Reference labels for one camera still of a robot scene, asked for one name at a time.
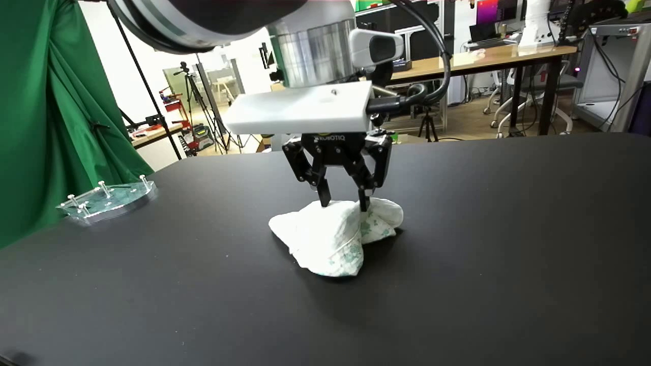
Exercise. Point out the white wrist mount plate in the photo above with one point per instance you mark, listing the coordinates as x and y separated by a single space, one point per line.
297 107

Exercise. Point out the small black tripod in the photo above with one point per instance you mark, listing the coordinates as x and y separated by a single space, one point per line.
429 125

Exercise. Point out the white metal cabinet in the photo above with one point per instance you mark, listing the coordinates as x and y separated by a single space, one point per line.
613 73

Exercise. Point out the white cloth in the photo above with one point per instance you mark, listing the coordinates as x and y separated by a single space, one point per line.
333 236

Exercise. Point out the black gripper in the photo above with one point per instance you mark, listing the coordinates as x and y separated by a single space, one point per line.
339 148

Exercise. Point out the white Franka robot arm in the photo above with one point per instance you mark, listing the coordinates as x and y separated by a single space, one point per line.
306 33

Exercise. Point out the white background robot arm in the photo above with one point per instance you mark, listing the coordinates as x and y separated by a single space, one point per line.
537 23

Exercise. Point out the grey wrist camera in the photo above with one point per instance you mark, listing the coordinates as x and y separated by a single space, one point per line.
376 47

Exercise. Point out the long wooden desk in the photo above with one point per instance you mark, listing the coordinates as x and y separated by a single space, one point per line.
490 57

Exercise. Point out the green curtain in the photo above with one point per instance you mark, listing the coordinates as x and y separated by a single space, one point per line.
47 115

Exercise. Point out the small computer monitor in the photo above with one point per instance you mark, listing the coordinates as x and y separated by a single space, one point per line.
488 13

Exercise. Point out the black light stand pole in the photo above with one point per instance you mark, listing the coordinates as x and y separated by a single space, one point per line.
146 94

